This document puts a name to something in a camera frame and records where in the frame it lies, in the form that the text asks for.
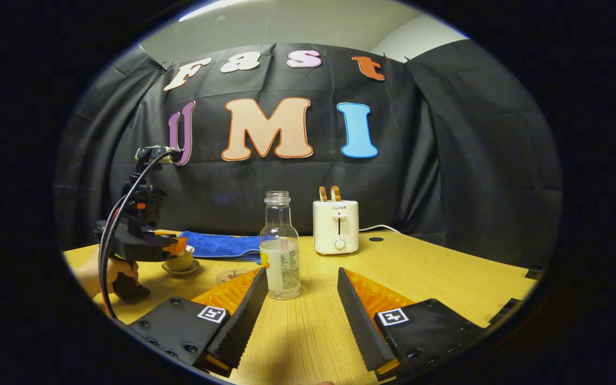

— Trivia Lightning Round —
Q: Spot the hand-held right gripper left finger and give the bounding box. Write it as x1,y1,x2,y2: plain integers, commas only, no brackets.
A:
126,267,269,378

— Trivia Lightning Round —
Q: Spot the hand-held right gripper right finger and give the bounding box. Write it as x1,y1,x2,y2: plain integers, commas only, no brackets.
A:
337,267,485,381

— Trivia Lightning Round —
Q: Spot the yellow teacup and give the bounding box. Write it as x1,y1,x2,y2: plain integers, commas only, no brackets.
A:
166,246,195,272

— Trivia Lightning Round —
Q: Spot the round brown coaster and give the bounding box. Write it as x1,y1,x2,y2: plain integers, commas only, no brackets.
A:
215,268,258,286

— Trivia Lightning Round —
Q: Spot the clear glass water bottle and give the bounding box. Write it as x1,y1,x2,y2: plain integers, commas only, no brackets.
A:
259,191,302,301

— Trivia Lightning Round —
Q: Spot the yellow teacup saucer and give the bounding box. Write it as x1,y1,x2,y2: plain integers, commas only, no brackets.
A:
161,259,201,275

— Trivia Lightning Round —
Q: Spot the blue towel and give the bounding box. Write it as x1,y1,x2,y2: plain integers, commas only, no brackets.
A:
179,231,264,264

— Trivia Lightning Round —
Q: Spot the white toaster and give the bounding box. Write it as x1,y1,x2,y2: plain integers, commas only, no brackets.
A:
313,199,360,256

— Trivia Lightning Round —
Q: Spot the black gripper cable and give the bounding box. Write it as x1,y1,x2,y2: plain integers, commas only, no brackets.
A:
98,150,183,317

